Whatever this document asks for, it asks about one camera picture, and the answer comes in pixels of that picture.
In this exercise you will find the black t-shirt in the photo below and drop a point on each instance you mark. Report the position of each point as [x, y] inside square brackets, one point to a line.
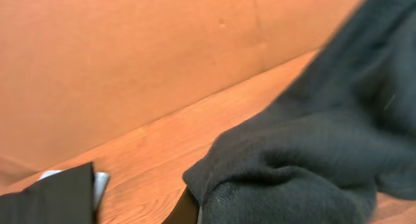
[343, 131]

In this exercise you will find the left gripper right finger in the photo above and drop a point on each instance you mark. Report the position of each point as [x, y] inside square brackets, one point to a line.
[186, 211]

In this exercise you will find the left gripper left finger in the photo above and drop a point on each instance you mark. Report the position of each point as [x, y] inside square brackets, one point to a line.
[69, 196]

